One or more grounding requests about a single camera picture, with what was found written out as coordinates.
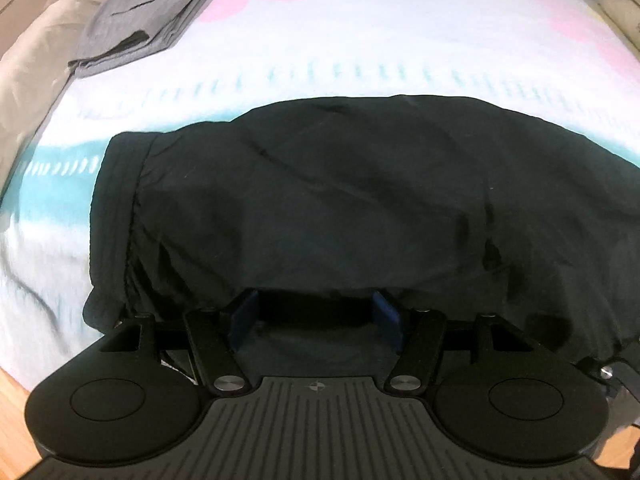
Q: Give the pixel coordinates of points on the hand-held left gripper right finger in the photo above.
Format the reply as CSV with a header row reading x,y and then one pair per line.
x,y
388,323

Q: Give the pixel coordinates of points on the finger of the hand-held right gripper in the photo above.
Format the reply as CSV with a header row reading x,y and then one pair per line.
x,y
607,373

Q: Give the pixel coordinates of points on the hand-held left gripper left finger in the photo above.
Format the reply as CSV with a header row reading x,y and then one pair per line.
x,y
244,321

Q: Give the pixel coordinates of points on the black pants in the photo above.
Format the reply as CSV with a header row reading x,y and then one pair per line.
x,y
320,195

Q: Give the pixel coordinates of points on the folded grey pants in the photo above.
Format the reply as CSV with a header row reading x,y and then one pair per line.
x,y
135,15

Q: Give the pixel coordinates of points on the floral bed blanket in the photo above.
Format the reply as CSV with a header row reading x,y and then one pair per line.
x,y
360,45

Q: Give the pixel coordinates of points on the beige pillow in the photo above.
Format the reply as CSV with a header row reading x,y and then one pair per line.
x,y
37,65

